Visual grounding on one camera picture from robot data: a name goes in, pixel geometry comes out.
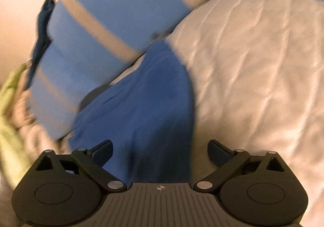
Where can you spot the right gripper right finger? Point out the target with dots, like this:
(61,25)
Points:
(227,161)

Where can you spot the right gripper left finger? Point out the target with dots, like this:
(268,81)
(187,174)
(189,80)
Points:
(92,162)

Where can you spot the blue fleece jacket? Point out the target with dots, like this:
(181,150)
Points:
(148,116)

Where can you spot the beige quilted comforter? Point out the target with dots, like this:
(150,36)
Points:
(35,138)

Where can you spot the green blanket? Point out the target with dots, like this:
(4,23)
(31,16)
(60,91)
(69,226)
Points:
(15,161)

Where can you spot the left blue striped pillow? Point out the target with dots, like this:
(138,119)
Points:
(72,66)

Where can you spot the blue striped pillow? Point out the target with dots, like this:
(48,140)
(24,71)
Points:
(113,30)
(72,66)

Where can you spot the grey quilted bedspread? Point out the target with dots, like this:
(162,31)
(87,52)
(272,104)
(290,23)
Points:
(257,72)

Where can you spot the navy folded garment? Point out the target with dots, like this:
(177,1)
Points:
(43,41)

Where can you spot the right blue striped pillow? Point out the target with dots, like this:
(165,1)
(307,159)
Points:
(113,30)

